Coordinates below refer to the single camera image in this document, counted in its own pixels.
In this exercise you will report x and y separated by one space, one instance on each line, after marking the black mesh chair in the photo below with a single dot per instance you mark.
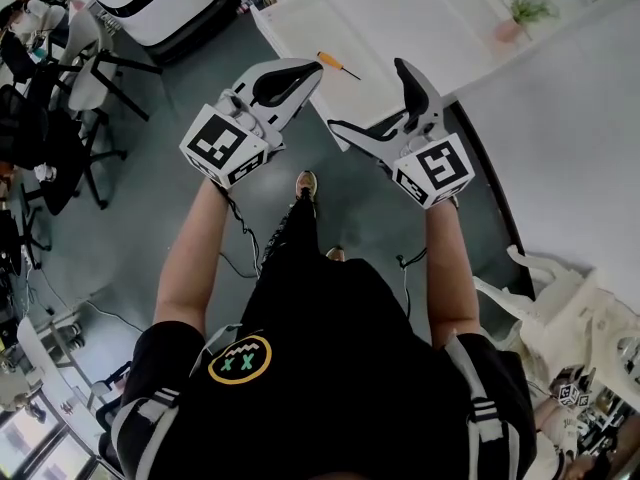
107 413

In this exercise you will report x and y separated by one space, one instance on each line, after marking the white cabinet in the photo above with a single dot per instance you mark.
480 13

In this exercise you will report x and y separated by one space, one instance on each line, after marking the person's right forearm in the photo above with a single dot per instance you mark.
450 273

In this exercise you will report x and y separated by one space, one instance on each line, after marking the person's black trousers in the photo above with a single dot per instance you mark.
295 230

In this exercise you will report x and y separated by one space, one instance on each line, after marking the white chair with black legs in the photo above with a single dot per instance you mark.
90 75

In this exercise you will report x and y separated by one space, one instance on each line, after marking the white round-backed chair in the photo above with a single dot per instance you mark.
47 18

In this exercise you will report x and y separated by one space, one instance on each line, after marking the small white wheeled cart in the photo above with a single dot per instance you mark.
60 335

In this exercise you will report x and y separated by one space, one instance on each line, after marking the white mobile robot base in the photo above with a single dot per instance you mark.
165 3

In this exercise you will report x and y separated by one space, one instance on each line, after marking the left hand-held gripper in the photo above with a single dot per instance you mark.
222 143

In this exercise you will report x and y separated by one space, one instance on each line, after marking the green plant in pink pot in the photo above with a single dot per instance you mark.
508 30

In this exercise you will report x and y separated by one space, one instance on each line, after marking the person's brown shoe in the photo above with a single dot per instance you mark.
306 184
336 254

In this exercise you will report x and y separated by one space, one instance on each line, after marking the person's black printed t-shirt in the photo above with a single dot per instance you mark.
340 368

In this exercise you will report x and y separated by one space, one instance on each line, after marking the black office chair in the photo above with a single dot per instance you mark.
55 153

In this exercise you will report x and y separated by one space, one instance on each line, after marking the person's left forearm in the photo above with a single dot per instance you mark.
192 263

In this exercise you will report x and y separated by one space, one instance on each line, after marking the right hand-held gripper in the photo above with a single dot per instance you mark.
440 168

